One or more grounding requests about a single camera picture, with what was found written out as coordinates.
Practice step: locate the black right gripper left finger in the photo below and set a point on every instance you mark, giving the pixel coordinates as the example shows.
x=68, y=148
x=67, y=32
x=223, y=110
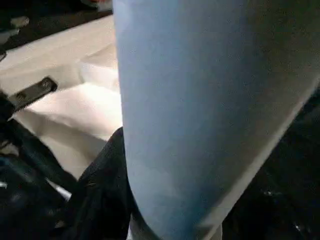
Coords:
x=105, y=200

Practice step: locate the white plastic table leg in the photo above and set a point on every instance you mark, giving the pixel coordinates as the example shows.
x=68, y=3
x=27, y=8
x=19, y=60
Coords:
x=200, y=100

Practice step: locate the white plastic table top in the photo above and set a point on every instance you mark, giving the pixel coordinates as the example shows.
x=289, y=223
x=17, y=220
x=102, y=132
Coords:
x=62, y=112

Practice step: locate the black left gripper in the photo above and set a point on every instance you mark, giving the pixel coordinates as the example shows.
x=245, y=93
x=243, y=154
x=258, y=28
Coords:
x=25, y=187

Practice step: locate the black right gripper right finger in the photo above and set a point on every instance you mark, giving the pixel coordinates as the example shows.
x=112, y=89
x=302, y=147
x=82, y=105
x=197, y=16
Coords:
x=287, y=200

